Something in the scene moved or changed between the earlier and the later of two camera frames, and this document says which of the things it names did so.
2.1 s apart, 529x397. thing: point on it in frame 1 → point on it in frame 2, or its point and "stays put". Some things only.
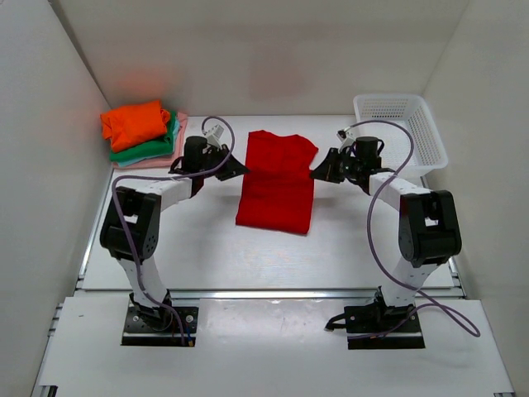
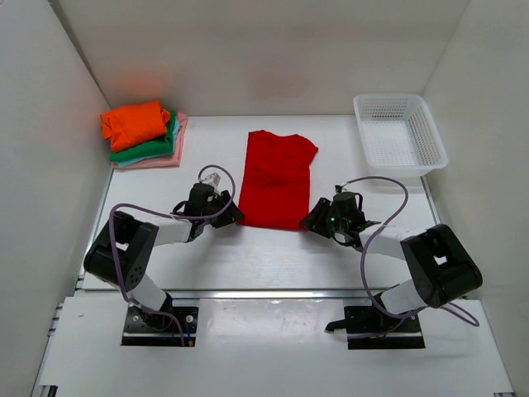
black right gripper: x=326 y=170 → x=314 y=222
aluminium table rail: x=290 y=294 stays put
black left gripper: x=233 y=168 → x=234 y=215
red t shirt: x=278 y=184 stays put
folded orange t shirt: x=129 y=125 stays put
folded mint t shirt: x=132 y=160 stays put
